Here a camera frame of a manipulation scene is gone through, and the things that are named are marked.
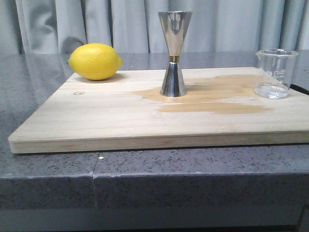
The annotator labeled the steel double jigger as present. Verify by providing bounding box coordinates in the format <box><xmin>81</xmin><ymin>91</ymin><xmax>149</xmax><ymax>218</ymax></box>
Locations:
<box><xmin>158</xmin><ymin>11</ymin><xmax>193</xmax><ymax>97</ymax></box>

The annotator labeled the wooden cutting board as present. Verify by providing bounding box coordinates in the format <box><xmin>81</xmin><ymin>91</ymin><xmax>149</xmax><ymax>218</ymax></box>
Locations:
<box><xmin>8</xmin><ymin>67</ymin><xmax>309</xmax><ymax>153</ymax></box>

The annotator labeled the grey curtain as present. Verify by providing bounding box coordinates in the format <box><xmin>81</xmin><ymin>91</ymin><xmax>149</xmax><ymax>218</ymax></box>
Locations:
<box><xmin>0</xmin><ymin>0</ymin><xmax>309</xmax><ymax>55</ymax></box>

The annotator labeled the yellow lemon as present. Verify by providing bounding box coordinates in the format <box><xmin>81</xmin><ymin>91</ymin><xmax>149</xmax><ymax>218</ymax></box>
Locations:
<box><xmin>68</xmin><ymin>43</ymin><xmax>122</xmax><ymax>81</ymax></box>

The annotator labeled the clear glass beaker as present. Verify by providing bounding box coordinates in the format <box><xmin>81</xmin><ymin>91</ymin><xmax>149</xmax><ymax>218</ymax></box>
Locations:
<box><xmin>254</xmin><ymin>49</ymin><xmax>299</xmax><ymax>99</ymax></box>

